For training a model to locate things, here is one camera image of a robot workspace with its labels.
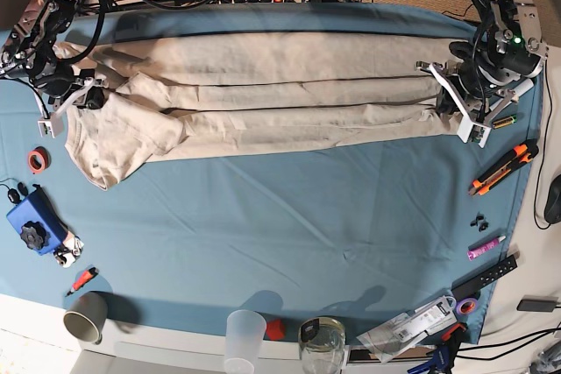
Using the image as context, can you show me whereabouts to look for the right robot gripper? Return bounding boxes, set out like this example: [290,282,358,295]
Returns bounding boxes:
[25,64,105,110]

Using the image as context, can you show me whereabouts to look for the red black small tool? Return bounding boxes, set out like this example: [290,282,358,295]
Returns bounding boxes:
[66,267,98,297]

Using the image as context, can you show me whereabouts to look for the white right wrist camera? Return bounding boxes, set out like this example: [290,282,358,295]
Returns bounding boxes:
[38,77,107,138]

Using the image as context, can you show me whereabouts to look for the black white marker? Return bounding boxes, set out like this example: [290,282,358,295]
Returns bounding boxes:
[513,79,534,100]

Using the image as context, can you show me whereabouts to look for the white small caster toy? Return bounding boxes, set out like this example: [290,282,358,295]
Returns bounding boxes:
[53,236,84,268]

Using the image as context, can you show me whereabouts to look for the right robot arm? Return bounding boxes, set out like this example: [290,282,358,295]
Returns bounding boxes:
[1,0,110,116]

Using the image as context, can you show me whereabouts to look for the orange black utility knife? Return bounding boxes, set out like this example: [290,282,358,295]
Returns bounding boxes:
[468,138,539,196]

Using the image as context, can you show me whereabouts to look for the orange tape roll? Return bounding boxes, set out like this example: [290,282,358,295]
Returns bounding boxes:
[27,146,51,174]

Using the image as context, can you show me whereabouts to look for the purple tape roll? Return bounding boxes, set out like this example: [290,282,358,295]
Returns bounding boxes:
[455,297,478,315]

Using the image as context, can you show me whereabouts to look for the blue orange bar clamp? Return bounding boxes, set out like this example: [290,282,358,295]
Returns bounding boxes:
[407,322,468,374]

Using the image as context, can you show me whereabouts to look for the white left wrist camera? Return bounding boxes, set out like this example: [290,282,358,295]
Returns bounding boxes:
[415,61,491,148]

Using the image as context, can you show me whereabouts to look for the blue box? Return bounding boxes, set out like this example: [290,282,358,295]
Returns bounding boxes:
[6,190,67,256]

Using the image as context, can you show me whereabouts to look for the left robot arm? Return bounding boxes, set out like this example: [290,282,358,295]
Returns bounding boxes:
[444,0,548,122]

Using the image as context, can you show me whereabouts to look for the packaged item in plastic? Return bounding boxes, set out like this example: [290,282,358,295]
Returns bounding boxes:
[357,295,457,363]

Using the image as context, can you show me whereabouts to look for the black perforated bar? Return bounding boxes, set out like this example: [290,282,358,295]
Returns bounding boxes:
[451,251,521,301]

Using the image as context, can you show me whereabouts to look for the red small block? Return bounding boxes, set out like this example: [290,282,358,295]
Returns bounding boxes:
[266,319,286,341]

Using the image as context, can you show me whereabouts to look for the grey mug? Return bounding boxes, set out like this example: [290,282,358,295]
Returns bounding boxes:
[63,292,108,344]

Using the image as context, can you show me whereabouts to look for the translucent plastic cup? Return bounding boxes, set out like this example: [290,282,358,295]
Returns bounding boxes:
[224,309,266,374]

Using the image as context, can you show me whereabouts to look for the small black clips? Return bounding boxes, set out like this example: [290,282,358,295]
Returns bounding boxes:
[470,213,489,232]

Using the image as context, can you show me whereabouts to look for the purple glue tube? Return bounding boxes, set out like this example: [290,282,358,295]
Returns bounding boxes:
[467,236,506,261]

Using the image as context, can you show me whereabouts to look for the AA battery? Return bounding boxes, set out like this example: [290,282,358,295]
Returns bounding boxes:
[492,114,518,129]

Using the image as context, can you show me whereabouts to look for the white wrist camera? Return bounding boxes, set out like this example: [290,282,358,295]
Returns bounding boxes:
[38,77,107,138]
[415,61,491,148]

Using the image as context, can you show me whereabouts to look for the glass jar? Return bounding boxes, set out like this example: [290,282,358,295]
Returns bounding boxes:
[298,316,345,374]

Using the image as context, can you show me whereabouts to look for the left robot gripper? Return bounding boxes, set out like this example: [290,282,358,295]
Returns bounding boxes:
[435,40,546,124]

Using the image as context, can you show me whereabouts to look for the beige T-shirt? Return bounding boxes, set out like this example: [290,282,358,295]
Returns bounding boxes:
[65,32,460,190]

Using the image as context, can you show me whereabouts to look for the black knob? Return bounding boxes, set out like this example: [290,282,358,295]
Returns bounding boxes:
[20,221,46,251]

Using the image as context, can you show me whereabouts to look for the blue table cloth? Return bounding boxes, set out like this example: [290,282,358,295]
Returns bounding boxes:
[0,0,546,346]

